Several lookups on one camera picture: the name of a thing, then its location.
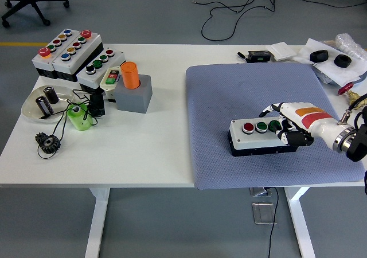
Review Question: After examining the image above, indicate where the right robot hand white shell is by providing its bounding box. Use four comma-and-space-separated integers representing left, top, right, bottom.
259, 101, 346, 151

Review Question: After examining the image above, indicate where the four-button control box white black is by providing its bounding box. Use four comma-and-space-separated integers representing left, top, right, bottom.
228, 117, 315, 158
76, 48, 127, 94

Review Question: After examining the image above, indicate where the five-button box, emergency stop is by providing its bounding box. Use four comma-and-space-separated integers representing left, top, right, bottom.
51, 29, 104, 83
31, 28, 76, 80

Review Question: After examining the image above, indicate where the white paper sheet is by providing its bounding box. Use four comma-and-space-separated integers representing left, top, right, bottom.
292, 37, 367, 88

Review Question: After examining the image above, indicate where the blue-grey textured mat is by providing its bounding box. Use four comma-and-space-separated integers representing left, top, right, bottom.
185, 62, 364, 190

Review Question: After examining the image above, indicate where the black device green label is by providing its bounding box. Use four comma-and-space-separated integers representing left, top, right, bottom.
247, 50, 272, 63

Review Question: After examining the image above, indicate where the bubble wrap roll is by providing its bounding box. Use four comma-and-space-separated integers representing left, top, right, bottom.
334, 33, 367, 61

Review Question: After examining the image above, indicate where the silver floor outlet lid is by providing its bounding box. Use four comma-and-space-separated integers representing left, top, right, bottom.
249, 186, 273, 197

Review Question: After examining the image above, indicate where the silver floor outlet box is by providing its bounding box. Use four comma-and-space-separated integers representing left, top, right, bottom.
251, 202, 278, 225

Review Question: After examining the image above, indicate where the white table leg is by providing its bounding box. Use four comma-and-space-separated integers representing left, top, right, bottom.
85, 187, 111, 258
284, 186, 316, 258

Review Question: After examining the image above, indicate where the grey block with hole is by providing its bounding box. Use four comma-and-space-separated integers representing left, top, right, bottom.
114, 74, 153, 114

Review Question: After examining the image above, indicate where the orange cylinder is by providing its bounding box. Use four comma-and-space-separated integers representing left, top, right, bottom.
120, 62, 140, 90

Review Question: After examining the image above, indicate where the small black adapter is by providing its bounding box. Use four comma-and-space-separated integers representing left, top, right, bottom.
89, 93, 106, 118

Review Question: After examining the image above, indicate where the green plastic cylinder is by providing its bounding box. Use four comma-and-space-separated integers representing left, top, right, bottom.
66, 102, 94, 132

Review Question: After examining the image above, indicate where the dark brown capacitor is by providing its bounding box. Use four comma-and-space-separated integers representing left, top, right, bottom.
42, 86, 60, 104

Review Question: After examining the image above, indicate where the black striped capacitor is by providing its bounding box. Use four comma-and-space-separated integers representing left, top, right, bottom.
34, 96, 54, 117

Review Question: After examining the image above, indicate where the black metal gear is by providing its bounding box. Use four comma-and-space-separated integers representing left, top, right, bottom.
34, 132, 63, 155

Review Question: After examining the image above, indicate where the silver shallow dish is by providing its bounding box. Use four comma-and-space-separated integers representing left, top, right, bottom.
21, 85, 76, 124

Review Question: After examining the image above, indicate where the brass valve red handle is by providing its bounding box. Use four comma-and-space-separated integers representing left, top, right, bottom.
337, 83, 367, 110

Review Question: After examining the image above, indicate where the black rubber ring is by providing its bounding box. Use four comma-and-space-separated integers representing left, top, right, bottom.
334, 54, 352, 68
309, 49, 330, 63

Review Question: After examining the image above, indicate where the white switch plate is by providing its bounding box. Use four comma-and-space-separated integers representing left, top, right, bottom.
268, 41, 297, 61

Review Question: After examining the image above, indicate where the black cable under table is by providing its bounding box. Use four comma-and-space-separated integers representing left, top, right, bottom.
268, 186, 279, 258

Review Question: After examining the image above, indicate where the black floor cable looped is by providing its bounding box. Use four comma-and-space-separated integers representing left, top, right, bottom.
192, 0, 278, 41

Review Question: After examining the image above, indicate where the cream two-button switch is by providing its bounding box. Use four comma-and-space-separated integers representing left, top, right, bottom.
99, 66, 123, 104

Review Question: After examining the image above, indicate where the thin black wire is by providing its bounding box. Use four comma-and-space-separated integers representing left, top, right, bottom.
36, 89, 100, 160

